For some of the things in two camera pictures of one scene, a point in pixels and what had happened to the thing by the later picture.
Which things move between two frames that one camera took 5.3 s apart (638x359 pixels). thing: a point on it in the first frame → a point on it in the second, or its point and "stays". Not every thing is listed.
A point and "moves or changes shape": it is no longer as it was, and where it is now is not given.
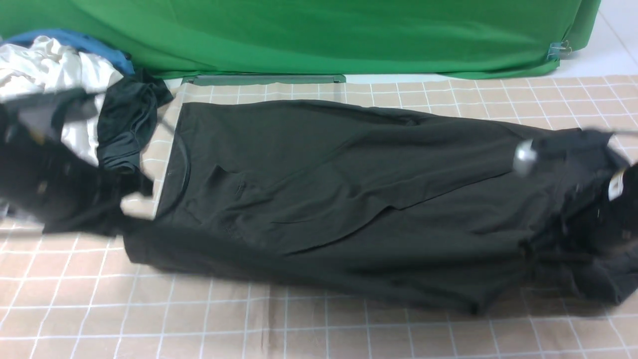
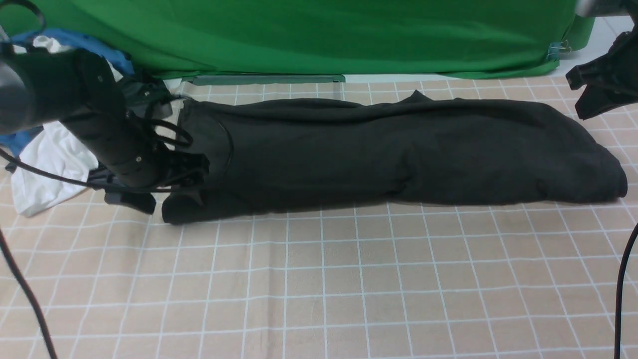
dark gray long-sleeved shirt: (389, 201) moves or changes shape
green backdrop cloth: (262, 38) stays
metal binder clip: (555, 48) stays
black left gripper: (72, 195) → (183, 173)
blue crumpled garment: (118, 58) stays
